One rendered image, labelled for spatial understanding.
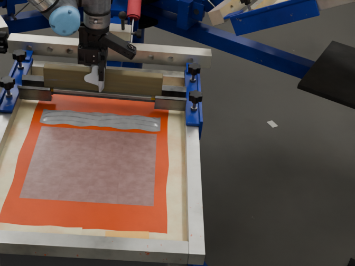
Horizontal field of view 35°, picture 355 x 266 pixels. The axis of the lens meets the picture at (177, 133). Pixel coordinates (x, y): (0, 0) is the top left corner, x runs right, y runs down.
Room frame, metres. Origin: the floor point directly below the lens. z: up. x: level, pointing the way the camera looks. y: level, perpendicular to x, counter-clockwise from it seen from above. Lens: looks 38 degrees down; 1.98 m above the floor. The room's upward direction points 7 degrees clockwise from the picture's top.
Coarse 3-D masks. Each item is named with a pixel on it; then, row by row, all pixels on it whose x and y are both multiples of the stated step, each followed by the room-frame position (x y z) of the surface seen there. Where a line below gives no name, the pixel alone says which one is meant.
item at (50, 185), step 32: (64, 96) 1.46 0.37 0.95; (32, 128) 1.28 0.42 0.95; (64, 128) 1.29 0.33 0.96; (96, 128) 1.31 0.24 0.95; (32, 160) 1.14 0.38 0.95; (64, 160) 1.15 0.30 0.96; (32, 192) 1.02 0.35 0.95; (64, 192) 1.03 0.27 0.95; (32, 224) 0.91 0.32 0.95; (64, 224) 0.92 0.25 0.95
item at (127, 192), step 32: (160, 128) 1.35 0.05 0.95; (96, 160) 1.17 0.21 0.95; (128, 160) 1.18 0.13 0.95; (160, 160) 1.20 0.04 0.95; (96, 192) 1.04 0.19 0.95; (128, 192) 1.06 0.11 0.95; (160, 192) 1.07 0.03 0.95; (96, 224) 0.93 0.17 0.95; (128, 224) 0.94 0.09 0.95; (160, 224) 0.96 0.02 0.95
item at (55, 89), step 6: (54, 90) 1.39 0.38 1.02; (60, 90) 1.39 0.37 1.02; (66, 90) 1.39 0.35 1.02; (72, 90) 1.39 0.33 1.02; (78, 90) 1.40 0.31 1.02; (84, 90) 1.40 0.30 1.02; (90, 90) 1.41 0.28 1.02; (108, 96) 1.40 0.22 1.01; (114, 96) 1.40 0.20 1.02; (120, 96) 1.40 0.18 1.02; (126, 96) 1.40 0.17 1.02; (132, 96) 1.40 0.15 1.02; (138, 96) 1.41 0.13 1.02; (144, 96) 1.41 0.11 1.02; (150, 96) 1.41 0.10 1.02
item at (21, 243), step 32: (32, 64) 1.57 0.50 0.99; (64, 64) 1.59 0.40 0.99; (0, 128) 1.22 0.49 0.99; (192, 128) 1.32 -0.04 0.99; (192, 160) 1.17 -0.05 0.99; (192, 192) 1.05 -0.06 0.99; (192, 224) 0.94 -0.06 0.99; (64, 256) 0.82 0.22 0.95; (96, 256) 0.83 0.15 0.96; (128, 256) 0.84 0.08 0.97; (160, 256) 0.84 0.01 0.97; (192, 256) 0.85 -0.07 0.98
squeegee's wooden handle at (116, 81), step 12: (48, 72) 1.40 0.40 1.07; (60, 72) 1.40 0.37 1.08; (72, 72) 1.41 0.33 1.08; (84, 72) 1.41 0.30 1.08; (108, 72) 1.42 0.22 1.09; (120, 72) 1.42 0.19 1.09; (132, 72) 1.43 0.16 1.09; (144, 72) 1.44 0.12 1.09; (48, 84) 1.40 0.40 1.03; (60, 84) 1.40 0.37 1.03; (72, 84) 1.41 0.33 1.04; (84, 84) 1.41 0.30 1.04; (108, 84) 1.41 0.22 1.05; (120, 84) 1.41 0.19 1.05; (132, 84) 1.42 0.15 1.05; (144, 84) 1.42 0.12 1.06; (156, 84) 1.42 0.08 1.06
